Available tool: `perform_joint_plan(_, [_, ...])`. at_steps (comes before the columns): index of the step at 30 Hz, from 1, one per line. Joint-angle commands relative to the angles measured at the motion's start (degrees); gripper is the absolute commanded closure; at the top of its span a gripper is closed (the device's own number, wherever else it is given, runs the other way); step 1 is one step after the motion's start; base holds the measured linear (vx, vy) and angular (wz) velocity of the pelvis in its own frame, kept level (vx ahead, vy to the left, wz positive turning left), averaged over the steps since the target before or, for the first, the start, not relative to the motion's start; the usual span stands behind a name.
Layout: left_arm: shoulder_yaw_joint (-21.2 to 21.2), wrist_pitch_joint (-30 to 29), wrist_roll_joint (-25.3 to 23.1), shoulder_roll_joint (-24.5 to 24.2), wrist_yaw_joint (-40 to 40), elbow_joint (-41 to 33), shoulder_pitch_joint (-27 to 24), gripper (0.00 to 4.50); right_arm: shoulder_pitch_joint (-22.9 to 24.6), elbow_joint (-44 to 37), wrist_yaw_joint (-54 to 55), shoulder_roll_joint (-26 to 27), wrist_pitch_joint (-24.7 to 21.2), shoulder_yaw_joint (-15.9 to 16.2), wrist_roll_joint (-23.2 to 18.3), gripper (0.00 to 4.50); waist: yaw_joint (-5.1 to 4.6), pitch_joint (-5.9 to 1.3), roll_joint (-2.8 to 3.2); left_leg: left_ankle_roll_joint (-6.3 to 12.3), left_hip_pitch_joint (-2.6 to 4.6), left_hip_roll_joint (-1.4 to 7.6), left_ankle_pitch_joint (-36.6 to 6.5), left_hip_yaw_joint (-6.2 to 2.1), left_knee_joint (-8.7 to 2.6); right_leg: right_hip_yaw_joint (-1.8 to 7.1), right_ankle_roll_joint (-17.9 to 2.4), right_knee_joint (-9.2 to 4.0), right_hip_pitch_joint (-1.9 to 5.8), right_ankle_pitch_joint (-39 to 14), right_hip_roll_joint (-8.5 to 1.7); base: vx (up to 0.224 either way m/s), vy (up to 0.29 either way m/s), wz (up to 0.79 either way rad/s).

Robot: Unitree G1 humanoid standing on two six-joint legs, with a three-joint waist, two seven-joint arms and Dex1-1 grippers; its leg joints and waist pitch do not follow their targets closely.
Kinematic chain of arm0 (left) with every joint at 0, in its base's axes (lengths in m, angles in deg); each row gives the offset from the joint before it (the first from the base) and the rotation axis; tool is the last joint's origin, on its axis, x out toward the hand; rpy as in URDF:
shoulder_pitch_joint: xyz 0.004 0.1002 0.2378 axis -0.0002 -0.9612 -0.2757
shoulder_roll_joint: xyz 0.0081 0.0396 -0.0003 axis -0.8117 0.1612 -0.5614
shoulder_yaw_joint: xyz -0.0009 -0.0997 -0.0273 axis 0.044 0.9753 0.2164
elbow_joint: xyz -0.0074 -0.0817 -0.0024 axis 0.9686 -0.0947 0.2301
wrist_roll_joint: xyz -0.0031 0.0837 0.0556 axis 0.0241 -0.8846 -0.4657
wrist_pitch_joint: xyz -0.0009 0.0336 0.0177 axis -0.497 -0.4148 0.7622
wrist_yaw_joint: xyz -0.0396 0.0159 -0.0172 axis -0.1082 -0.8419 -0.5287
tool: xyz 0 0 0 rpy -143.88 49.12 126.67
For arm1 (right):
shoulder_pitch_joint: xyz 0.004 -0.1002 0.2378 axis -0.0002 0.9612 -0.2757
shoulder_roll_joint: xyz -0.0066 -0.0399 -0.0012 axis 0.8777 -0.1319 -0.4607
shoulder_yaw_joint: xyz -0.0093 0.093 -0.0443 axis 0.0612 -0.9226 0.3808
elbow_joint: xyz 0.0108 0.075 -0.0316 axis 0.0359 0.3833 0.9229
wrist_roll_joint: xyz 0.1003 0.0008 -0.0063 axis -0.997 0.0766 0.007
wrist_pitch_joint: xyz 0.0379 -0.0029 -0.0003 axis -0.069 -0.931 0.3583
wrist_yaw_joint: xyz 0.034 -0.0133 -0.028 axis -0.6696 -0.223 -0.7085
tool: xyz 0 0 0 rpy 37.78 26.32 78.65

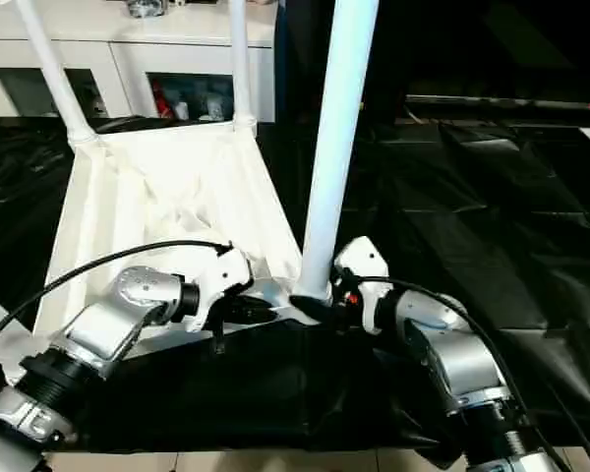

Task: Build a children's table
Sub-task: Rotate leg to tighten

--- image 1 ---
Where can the black mat cloth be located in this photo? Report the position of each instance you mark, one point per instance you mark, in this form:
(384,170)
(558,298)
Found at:
(472,221)

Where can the white plastic table top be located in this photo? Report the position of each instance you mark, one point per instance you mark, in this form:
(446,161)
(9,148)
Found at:
(152,172)

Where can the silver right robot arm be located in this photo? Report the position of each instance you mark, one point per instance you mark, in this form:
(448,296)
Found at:
(462,354)

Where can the grey metal rail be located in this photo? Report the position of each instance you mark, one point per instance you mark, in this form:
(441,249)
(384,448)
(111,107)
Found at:
(496,102)

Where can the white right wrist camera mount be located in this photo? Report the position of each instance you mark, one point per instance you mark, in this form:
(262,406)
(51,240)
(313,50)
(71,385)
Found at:
(364,255)

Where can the white glass door cabinet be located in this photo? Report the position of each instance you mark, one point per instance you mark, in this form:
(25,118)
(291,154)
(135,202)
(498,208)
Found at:
(152,44)

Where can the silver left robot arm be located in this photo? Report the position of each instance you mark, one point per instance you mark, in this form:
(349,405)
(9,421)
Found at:
(108,324)

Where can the dark patterned cabinet-top object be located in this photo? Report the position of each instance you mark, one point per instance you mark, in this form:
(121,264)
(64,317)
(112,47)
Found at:
(145,6)

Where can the black fabric backdrop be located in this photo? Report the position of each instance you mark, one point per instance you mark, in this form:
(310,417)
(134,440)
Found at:
(472,39)

